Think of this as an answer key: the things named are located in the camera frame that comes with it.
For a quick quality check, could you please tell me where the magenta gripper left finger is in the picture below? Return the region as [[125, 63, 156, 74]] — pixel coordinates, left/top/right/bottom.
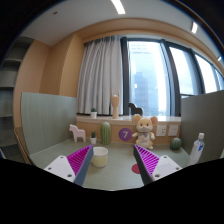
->
[[43, 144, 95, 187]]

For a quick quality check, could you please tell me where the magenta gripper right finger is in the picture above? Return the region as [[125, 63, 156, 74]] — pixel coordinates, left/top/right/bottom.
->
[[133, 144, 183, 186]]

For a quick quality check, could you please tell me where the clear plastic water bottle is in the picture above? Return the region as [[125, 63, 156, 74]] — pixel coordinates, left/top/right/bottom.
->
[[188, 133, 205, 165]]

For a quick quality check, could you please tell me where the red round coaster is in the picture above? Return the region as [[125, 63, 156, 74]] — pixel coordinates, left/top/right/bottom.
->
[[131, 164, 140, 174]]

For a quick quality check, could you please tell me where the pale yellow paper cup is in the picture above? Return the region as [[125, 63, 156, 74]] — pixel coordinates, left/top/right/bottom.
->
[[91, 147, 108, 168]]

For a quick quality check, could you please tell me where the beige plush mouse toy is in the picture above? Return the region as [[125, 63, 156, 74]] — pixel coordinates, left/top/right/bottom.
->
[[132, 115, 158, 150]]

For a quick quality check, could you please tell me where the small potted plant on table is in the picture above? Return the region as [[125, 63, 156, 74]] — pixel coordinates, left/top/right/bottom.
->
[[90, 131, 97, 144]]

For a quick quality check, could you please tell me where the pink wooden horse figure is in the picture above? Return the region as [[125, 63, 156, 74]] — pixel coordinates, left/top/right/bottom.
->
[[69, 125, 86, 141]]

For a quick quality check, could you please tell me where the round green ceramic cactus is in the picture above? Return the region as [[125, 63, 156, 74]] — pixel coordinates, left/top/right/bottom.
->
[[170, 138, 182, 151]]

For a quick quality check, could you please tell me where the purple round number seven sign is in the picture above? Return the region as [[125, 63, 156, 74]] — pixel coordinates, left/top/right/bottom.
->
[[119, 128, 132, 141]]

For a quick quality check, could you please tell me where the tall green ceramic cactus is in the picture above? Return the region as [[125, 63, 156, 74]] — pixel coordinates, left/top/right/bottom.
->
[[100, 122, 111, 145]]

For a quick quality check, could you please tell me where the small potted plant on sill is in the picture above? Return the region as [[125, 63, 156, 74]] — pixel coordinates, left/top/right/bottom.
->
[[90, 108, 97, 119]]

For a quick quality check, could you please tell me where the black horse figure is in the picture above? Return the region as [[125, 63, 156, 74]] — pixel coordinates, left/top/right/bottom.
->
[[128, 103, 143, 116]]

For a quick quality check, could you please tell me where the left green partition panel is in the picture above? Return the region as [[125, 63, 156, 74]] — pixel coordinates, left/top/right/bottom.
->
[[21, 92, 76, 155]]

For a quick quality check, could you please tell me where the green partition panel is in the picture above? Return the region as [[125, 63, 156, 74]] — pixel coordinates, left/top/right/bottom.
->
[[180, 90, 224, 163], [21, 92, 76, 155]]

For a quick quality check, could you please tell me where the wooden hand sculpture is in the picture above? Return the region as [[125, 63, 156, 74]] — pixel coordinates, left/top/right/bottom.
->
[[111, 92, 120, 119]]

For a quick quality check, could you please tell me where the grey shelf unit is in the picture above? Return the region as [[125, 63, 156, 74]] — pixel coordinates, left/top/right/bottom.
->
[[0, 37, 33, 159]]

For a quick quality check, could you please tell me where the right green partition panel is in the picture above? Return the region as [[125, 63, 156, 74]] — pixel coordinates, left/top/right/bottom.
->
[[180, 90, 224, 163]]

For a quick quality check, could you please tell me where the grey curtain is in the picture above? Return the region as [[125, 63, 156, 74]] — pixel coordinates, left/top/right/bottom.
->
[[77, 36, 123, 115]]

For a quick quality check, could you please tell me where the left white wall socket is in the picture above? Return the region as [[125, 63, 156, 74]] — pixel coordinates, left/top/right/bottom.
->
[[156, 125, 167, 137]]

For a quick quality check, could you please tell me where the white wall socket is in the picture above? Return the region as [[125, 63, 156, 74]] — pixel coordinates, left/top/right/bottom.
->
[[168, 125, 179, 136], [156, 125, 167, 137]]

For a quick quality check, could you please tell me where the right white wall socket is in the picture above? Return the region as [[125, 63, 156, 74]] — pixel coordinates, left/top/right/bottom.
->
[[168, 125, 179, 136]]

